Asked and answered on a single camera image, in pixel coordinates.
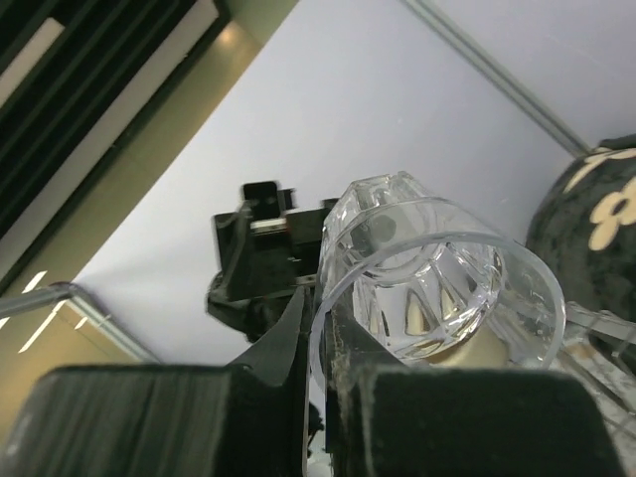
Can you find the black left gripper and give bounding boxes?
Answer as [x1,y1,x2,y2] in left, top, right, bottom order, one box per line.
[206,199,336,343]

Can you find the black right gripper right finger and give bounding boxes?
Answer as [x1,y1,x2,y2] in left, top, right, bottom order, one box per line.
[325,311,626,476]

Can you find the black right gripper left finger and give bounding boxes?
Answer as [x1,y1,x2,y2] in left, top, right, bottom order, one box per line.
[1,288,306,476]

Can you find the clear glass tumbler front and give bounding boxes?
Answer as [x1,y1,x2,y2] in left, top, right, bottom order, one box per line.
[310,172,565,387]

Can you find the stainless steel dish rack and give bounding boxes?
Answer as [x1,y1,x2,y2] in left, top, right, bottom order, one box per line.
[558,302,635,457]

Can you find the olive beige mug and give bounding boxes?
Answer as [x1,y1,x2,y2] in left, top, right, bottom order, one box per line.
[426,327,509,369]

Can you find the black floral plush blanket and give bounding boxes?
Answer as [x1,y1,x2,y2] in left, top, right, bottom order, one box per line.
[526,134,635,341]

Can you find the left aluminium frame post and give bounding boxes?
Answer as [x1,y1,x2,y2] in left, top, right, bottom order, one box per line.
[402,0,591,157]

